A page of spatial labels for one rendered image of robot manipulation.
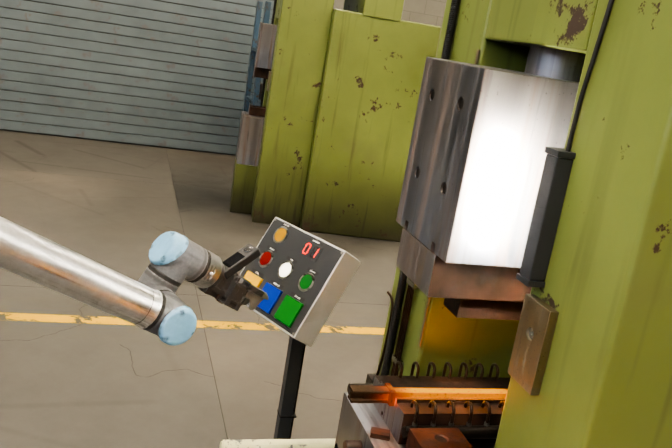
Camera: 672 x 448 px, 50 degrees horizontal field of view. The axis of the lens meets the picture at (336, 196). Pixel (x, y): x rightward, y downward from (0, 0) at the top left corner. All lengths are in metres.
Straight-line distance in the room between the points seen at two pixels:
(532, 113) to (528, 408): 0.58
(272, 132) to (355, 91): 0.82
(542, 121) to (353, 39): 4.91
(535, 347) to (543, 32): 0.63
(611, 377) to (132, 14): 8.51
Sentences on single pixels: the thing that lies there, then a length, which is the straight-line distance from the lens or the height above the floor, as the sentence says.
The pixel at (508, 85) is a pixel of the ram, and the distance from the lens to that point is 1.47.
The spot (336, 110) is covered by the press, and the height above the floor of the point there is 1.13.
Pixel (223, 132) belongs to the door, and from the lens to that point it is 9.60.
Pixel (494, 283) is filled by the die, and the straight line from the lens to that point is 1.63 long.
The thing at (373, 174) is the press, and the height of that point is 0.60.
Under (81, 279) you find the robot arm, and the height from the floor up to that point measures 1.23.
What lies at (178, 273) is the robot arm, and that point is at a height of 1.18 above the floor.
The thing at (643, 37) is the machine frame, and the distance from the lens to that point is 1.31.
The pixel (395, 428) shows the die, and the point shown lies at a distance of 1.73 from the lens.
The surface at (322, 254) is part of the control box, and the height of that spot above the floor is 1.17.
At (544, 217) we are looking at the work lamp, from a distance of 1.40.
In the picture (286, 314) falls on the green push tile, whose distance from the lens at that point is 2.06.
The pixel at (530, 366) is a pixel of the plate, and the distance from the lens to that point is 1.45.
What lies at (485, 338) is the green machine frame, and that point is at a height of 1.06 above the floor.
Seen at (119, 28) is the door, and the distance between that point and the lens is 9.40.
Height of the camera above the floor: 1.78
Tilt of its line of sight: 13 degrees down
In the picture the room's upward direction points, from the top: 9 degrees clockwise
